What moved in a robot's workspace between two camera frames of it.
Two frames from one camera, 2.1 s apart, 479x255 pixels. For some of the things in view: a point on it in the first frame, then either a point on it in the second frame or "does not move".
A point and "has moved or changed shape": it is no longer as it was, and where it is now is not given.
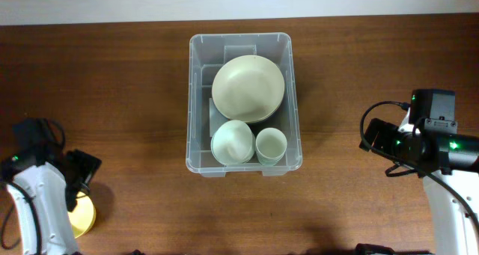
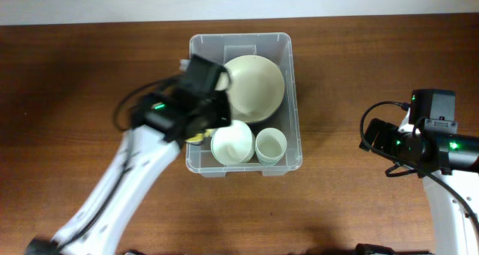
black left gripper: x=90 y=164 → x=223 y=102
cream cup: x=270 y=146 does not move
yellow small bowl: x=83 y=217 has moved or changed shape
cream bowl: x=248 y=88 does not move
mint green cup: x=269 y=161 does not move
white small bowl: x=233 y=143 does not move
